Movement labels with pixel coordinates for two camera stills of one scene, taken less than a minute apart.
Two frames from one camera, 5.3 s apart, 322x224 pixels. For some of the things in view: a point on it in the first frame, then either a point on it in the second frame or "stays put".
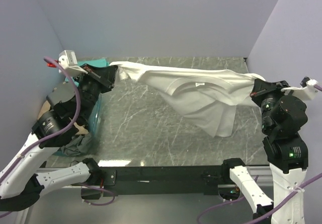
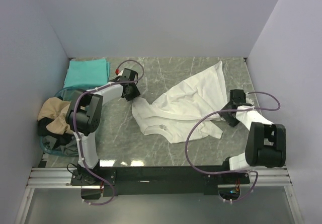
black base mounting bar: [148, 180] stays put
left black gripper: [105, 75] to [136, 93]
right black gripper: [260, 86] to [233, 122]
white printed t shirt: [209, 100] to [171, 115]
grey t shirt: [79, 145] stays put
